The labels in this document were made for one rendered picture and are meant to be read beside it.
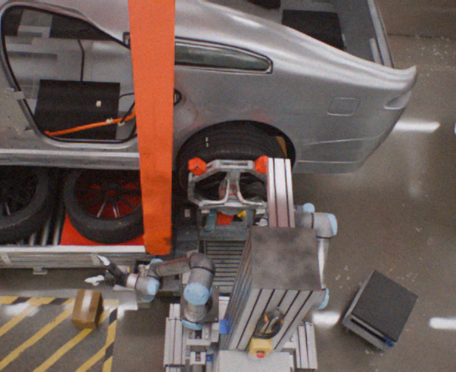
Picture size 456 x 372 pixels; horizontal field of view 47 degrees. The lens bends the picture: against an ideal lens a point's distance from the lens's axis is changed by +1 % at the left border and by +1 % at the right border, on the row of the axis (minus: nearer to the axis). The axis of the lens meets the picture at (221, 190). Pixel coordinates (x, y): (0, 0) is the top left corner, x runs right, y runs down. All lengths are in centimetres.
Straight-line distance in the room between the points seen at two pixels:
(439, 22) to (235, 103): 390
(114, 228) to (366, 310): 182
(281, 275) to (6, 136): 216
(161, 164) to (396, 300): 207
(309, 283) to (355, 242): 255
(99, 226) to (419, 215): 266
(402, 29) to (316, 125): 317
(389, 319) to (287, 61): 192
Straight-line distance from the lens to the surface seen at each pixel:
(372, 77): 313
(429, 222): 479
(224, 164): 323
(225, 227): 400
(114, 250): 372
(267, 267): 190
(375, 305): 388
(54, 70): 409
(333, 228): 290
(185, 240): 373
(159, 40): 201
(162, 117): 233
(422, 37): 631
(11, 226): 382
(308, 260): 195
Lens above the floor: 374
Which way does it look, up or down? 58 degrees down
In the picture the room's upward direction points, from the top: 10 degrees clockwise
